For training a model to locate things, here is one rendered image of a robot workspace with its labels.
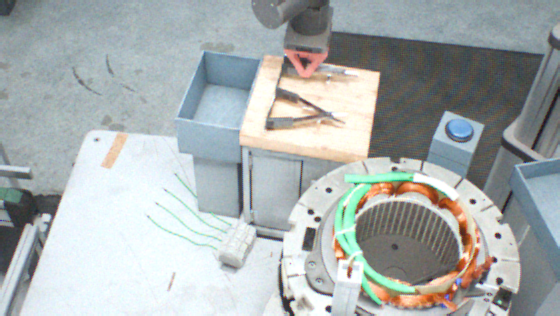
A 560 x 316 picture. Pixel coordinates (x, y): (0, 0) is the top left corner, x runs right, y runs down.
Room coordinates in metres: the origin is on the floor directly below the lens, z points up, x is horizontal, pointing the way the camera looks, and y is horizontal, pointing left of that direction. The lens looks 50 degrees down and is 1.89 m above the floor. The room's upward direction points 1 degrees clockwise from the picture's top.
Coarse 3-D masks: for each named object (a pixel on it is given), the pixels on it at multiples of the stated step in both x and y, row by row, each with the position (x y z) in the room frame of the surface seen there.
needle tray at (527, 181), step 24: (528, 168) 0.67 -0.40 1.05; (552, 168) 0.68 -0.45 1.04; (528, 192) 0.62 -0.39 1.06; (552, 192) 0.65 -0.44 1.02; (528, 216) 0.60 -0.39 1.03; (552, 216) 0.60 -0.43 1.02; (528, 240) 0.59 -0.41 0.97; (552, 240) 0.54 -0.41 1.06; (528, 264) 0.57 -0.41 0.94; (552, 264) 0.51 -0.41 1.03; (528, 288) 0.54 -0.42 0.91; (552, 288) 0.50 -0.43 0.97; (528, 312) 0.52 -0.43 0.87; (552, 312) 0.51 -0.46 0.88
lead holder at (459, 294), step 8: (472, 272) 0.39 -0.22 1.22; (488, 272) 0.39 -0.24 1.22; (472, 280) 0.38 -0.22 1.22; (480, 280) 0.39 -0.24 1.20; (456, 288) 0.37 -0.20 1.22; (472, 288) 0.37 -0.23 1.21; (456, 296) 0.36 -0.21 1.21; (464, 296) 0.37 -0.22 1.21; (472, 296) 0.37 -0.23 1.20; (480, 296) 0.37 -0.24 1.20
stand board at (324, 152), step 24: (264, 72) 0.86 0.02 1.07; (360, 72) 0.86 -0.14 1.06; (264, 96) 0.80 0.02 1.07; (312, 96) 0.80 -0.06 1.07; (336, 96) 0.81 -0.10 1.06; (360, 96) 0.81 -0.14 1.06; (264, 120) 0.75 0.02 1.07; (360, 120) 0.75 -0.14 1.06; (240, 144) 0.72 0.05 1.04; (264, 144) 0.71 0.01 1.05; (288, 144) 0.70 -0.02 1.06; (312, 144) 0.70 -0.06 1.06; (336, 144) 0.70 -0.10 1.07; (360, 144) 0.70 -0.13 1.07
